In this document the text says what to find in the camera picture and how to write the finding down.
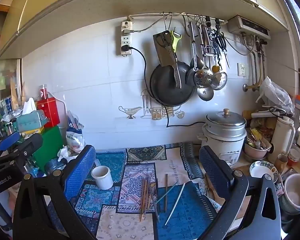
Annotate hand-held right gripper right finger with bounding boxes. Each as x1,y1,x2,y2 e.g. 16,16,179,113
199,145,283,240

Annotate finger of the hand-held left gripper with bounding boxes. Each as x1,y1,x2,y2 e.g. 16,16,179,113
0,132,21,162
0,134,44,167

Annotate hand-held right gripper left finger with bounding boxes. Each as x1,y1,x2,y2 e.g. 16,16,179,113
12,145,98,240

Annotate dark green chopstick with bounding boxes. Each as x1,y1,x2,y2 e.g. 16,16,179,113
154,181,178,204

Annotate dark brown chopstick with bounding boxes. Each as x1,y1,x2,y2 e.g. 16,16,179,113
164,174,168,212

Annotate yellow chopstick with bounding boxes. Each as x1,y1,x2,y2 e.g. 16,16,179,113
139,179,148,222

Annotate light wooden chopstick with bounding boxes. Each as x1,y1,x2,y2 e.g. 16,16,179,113
143,179,152,215

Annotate bunch of mixed utensils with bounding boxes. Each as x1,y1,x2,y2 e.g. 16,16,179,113
244,127,271,151

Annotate green cutting board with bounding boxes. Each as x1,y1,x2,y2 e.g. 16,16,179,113
32,125,64,173

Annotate teal tissue box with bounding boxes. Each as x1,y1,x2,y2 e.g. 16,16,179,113
16,110,51,133

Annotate clear plastic bottle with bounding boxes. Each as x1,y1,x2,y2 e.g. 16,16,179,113
43,158,66,175

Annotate printed plastic bag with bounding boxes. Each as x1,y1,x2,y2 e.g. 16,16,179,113
64,110,87,156

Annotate red tin box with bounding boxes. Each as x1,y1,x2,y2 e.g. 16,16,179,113
36,97,61,128

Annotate pink bowl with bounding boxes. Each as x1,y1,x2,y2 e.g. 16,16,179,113
243,140,272,163

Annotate floral rim bowl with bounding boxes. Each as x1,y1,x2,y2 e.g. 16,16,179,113
249,160,279,183

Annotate patterned patchwork mat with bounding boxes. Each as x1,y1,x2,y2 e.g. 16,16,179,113
47,142,240,240

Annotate steel pot with lid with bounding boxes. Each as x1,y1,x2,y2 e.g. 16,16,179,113
206,108,247,136

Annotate brown cup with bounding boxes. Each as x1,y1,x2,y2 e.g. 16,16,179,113
274,153,289,175

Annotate grey chopstick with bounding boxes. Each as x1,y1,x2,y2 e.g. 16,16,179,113
149,177,161,223

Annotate white thermos jug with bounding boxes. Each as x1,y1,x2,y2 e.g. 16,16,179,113
267,116,296,165

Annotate red and white cup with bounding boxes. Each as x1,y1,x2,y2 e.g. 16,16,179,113
287,148,300,169

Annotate steel ladle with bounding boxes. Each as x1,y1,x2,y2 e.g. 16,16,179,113
197,24,214,102

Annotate steel slotted spoon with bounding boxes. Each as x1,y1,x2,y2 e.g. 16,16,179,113
189,22,214,89

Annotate black wok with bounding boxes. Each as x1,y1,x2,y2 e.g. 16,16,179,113
149,60,197,106

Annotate white plastic bag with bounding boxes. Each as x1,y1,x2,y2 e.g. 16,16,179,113
255,77,294,115

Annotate steel cleaver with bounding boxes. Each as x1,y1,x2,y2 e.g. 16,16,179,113
153,31,183,89

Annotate black shears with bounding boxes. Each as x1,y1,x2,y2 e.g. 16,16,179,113
211,18,231,68

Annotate green peeler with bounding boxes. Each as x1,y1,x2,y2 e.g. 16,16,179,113
169,30,183,53

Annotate white power strip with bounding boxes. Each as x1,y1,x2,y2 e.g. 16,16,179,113
120,21,133,56

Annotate white water heater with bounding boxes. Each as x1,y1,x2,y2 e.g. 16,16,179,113
226,15,271,40

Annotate wire mesh strainer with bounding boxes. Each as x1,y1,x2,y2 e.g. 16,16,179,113
210,70,228,91

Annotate water heater hoses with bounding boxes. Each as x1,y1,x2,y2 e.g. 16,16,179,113
239,35,267,91

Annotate black power cable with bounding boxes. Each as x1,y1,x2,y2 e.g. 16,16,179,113
128,45,207,128

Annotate white power cable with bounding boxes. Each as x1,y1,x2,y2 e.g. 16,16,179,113
126,14,166,34

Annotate metal hanging rail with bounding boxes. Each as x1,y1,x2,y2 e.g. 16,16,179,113
128,12,228,25

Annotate yellow wall cabinet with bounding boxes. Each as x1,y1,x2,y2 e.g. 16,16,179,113
0,0,290,61

